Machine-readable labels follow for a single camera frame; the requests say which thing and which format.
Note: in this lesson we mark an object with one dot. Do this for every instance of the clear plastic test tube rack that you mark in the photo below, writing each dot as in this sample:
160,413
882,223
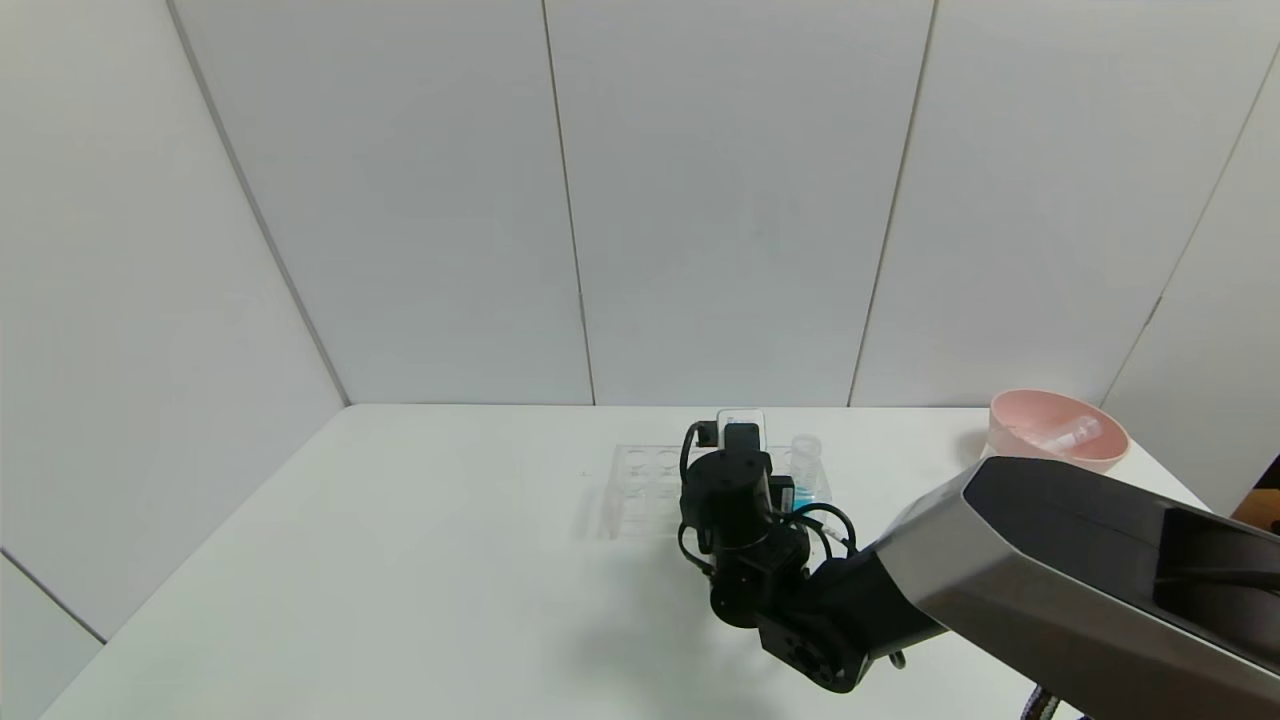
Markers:
640,490

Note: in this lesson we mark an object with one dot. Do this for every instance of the red pigment test tube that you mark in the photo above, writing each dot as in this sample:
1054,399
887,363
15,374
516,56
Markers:
1070,433

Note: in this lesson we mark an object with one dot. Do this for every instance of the blue pigment test tube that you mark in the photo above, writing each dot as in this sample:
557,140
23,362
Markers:
806,450

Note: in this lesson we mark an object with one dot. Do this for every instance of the brown cardboard box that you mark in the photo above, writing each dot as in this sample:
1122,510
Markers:
1265,500

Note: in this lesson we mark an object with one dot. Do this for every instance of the pink bowl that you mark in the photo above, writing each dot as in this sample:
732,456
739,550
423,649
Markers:
1020,420

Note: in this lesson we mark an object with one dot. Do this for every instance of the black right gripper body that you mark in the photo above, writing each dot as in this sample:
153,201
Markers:
730,495

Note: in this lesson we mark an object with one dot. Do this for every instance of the right robot arm black grey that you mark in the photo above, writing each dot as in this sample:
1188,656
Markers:
1050,560

